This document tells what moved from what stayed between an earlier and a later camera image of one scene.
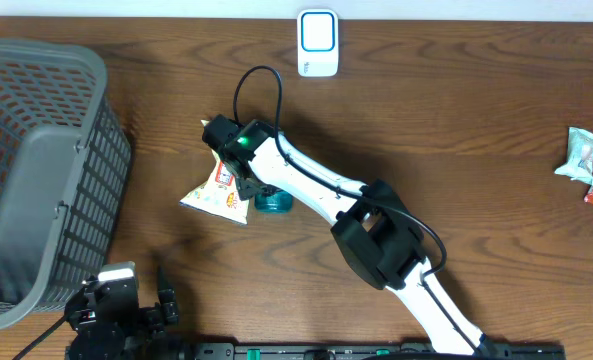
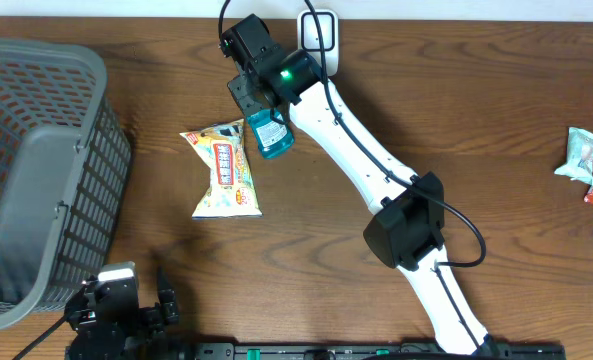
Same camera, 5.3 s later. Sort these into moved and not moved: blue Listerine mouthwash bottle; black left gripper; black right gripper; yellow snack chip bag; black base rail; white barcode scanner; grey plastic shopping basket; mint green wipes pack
Moved: yellow snack chip bag; blue Listerine mouthwash bottle; black right gripper
Not moved: grey plastic shopping basket; black left gripper; white barcode scanner; black base rail; mint green wipes pack
